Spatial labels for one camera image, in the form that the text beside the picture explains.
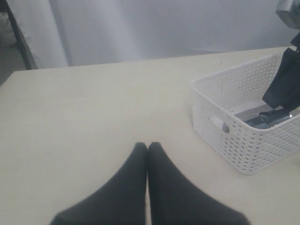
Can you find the silver foil packet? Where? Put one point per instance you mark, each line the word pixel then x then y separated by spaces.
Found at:
pixel 263 117

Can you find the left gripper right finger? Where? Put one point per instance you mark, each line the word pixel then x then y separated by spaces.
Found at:
pixel 174 200

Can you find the white perforated plastic basket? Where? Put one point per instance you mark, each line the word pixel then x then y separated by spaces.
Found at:
pixel 224 100

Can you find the black metal frame post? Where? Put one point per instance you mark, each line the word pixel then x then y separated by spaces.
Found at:
pixel 19 43

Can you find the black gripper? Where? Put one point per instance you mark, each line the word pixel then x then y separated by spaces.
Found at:
pixel 284 90

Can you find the grey backdrop curtain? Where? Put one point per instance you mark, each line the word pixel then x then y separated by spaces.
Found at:
pixel 61 33

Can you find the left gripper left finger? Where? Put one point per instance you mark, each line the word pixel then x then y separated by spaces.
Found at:
pixel 120 201

